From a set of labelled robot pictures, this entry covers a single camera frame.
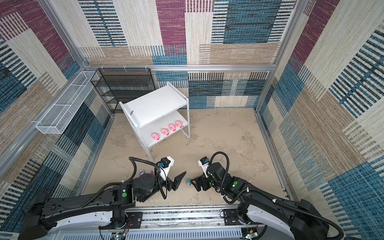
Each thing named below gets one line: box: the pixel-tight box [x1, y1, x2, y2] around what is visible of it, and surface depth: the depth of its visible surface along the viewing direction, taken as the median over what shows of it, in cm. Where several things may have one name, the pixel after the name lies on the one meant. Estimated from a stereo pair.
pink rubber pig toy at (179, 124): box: [175, 120, 183, 128], surface depth 91 cm
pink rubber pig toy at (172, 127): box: [169, 123, 176, 132], surface depth 89 cm
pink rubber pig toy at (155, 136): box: [151, 132, 160, 141], surface depth 85 cm
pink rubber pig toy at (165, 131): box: [161, 128, 169, 136], surface depth 87 cm
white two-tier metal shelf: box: [118, 81, 191, 163], surface depth 85 cm
